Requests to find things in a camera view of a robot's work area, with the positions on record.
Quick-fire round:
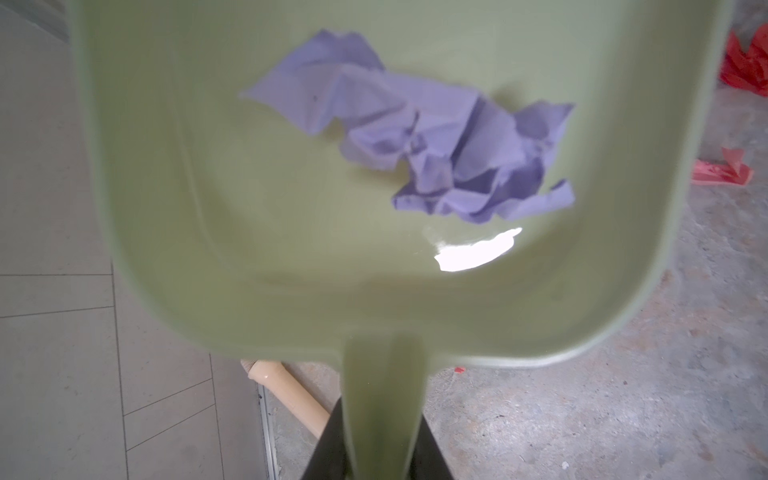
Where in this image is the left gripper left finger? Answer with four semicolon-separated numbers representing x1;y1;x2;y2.
301;399;349;480

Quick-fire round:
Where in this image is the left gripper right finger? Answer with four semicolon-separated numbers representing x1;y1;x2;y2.
410;417;454;480

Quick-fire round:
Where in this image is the green dustpan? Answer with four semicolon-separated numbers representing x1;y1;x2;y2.
67;1;734;479

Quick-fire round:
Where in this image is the purple paper scrap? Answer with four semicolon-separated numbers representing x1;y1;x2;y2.
245;30;575;224

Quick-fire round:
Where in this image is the beige rolling pin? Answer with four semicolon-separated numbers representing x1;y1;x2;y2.
240;360;330;439

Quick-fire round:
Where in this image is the pink paper scrap centre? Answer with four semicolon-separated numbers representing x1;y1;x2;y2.
691;147;754;187

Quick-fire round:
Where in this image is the red paper scrap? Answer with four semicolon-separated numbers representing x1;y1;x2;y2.
719;23;768;97

